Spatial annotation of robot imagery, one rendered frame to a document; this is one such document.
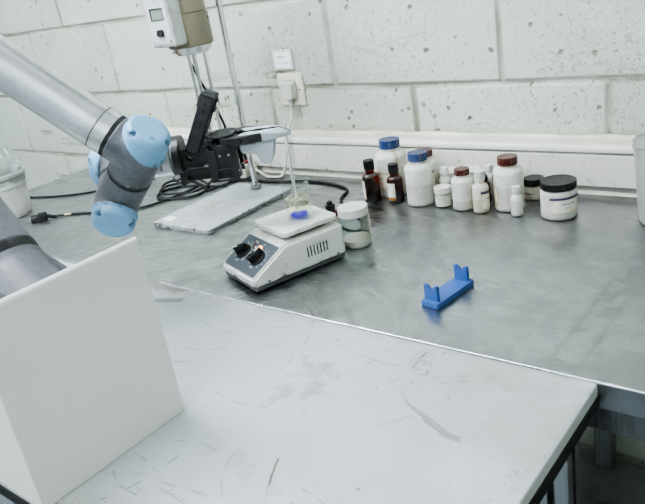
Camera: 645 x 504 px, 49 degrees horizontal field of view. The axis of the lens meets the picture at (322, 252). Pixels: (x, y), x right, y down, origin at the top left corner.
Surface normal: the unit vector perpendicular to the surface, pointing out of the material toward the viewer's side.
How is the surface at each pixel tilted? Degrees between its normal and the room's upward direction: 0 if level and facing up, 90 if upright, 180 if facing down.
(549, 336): 0
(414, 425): 0
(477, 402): 0
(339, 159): 90
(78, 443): 90
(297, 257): 90
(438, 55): 90
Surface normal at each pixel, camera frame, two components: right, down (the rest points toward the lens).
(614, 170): -0.61, 0.39
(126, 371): 0.77, 0.12
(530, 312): -0.16, -0.91
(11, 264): 0.12, -0.68
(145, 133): 0.48, -0.58
